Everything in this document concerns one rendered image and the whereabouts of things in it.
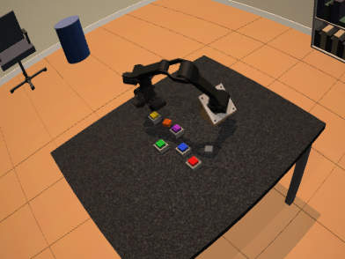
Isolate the green button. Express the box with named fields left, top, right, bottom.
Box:
left=153, top=139, right=169, bottom=154

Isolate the yellow square button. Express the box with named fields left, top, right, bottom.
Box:
left=148, top=111, right=162, bottom=125

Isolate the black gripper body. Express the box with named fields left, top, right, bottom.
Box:
left=134, top=85, right=166, bottom=111

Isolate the red button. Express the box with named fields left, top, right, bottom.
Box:
left=186, top=156, right=202, bottom=172

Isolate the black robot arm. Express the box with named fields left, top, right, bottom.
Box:
left=121, top=58, right=230, bottom=115

